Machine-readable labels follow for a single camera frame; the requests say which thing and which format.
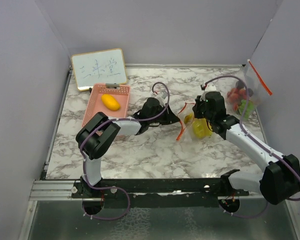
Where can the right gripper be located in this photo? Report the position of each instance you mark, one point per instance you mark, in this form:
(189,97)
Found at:
(196,107)

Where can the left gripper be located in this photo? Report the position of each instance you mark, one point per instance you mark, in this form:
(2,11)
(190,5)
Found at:
(170,117)

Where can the zip bag with yellow fruit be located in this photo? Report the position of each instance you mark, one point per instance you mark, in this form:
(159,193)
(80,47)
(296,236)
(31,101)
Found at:
(184,135)

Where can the fake yellow mango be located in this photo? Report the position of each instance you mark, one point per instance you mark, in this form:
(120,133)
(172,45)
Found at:
(110,102)

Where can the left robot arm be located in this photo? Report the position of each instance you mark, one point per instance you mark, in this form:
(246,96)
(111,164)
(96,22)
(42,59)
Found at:
(96,137)

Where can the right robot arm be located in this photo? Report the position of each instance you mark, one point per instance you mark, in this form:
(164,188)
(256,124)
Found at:
(280,177)

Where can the fake red strawberries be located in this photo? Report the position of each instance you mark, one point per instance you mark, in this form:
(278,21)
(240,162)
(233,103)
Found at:
(236,95)

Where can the zip bag with red fruit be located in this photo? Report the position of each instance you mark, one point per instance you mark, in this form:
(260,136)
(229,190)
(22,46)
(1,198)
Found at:
(257,89)

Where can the fake green grapes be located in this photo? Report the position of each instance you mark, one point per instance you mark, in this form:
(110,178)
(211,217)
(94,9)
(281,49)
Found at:
(249,110)

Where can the pink plastic basket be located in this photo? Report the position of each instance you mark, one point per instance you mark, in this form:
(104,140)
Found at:
(120,92)

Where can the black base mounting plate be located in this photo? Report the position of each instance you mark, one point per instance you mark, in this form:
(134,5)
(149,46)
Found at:
(156,193)

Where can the small whiteboard with writing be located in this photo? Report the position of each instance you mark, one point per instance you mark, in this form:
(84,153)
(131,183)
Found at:
(99,67)

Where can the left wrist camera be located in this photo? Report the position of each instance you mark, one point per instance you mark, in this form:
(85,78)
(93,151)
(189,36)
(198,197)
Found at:
(161,97)

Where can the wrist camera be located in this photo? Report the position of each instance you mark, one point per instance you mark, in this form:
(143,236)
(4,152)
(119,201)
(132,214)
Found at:
(161,97)
(208,88)

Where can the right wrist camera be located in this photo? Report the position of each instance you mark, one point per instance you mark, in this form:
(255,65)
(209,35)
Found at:
(208,88)

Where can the aluminium frame rail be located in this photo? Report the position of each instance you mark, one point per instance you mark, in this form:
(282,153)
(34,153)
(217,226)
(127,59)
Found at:
(51,190)

